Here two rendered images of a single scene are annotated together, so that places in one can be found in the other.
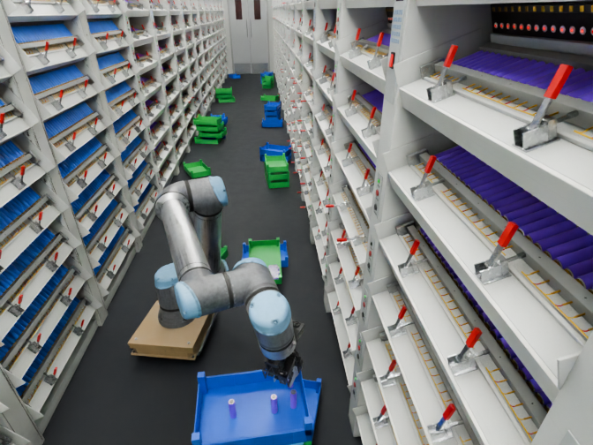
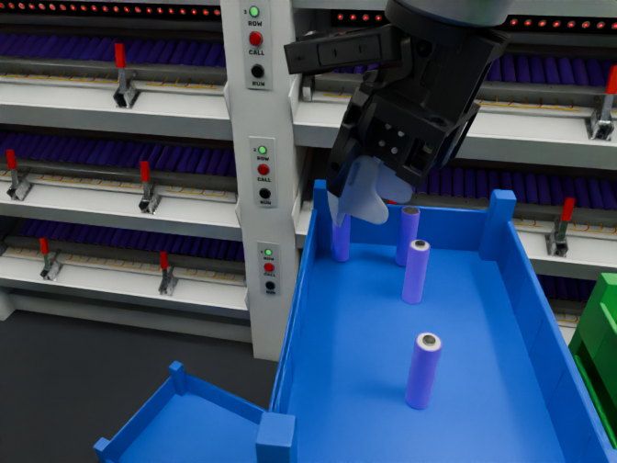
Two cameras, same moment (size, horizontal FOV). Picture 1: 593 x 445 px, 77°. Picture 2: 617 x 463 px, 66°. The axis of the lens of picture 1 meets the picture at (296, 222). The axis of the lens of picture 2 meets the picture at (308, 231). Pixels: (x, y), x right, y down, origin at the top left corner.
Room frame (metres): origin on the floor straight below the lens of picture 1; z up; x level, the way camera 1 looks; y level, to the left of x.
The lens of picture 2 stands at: (0.65, 0.42, 0.79)
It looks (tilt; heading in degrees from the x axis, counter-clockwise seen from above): 34 degrees down; 285
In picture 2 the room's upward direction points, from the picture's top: straight up
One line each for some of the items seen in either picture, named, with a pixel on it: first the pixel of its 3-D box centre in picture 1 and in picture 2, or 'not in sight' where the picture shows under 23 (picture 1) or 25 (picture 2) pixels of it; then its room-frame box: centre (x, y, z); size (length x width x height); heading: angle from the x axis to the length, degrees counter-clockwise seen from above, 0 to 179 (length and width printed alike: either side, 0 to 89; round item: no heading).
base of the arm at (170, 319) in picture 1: (176, 307); not in sight; (1.40, 0.60, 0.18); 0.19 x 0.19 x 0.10
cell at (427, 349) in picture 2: (232, 408); (422, 370); (0.63, 0.18, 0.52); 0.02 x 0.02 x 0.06
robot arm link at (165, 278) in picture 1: (174, 284); not in sight; (1.41, 0.59, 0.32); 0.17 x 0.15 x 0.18; 114
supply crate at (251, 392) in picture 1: (251, 404); (417, 314); (0.64, 0.12, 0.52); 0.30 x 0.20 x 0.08; 99
